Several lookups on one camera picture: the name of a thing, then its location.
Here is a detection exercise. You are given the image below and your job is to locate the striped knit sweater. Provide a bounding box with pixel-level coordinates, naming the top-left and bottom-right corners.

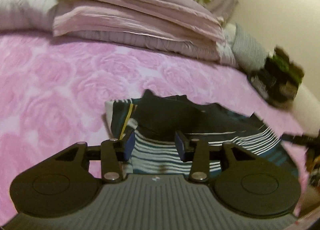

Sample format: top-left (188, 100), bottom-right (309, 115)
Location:
top-left (105, 90), bottom-right (298, 177)

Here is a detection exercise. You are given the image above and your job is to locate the beige folded garment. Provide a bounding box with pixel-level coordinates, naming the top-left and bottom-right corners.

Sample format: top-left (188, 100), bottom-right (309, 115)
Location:
top-left (279, 81), bottom-right (298, 100)

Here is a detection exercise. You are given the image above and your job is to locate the brown folded garment top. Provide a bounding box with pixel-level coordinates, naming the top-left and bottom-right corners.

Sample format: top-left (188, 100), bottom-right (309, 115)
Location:
top-left (274, 45), bottom-right (305, 78)

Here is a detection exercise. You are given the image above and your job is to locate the green folded garment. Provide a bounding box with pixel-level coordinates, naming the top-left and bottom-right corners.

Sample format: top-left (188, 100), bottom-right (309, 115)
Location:
top-left (272, 54), bottom-right (302, 84)

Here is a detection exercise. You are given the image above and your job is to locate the pink floral bedspread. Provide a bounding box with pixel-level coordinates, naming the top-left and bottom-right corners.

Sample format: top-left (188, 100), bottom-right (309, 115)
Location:
top-left (1, 31), bottom-right (302, 224)

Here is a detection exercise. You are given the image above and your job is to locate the grey checked cushion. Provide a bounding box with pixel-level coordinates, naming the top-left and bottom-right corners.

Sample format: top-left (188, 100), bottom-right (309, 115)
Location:
top-left (232, 23), bottom-right (269, 74)

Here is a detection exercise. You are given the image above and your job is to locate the lower pink pillow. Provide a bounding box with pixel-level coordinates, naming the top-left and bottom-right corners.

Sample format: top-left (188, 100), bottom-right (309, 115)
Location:
top-left (53, 0), bottom-right (234, 65)

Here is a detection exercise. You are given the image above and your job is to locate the hanging lilac garment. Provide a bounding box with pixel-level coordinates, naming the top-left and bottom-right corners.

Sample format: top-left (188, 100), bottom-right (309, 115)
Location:
top-left (205, 0), bottom-right (238, 22)

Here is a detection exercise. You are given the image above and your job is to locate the grey lilac quilt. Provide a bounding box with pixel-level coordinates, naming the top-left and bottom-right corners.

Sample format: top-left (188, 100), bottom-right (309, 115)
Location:
top-left (1, 0), bottom-right (239, 68)

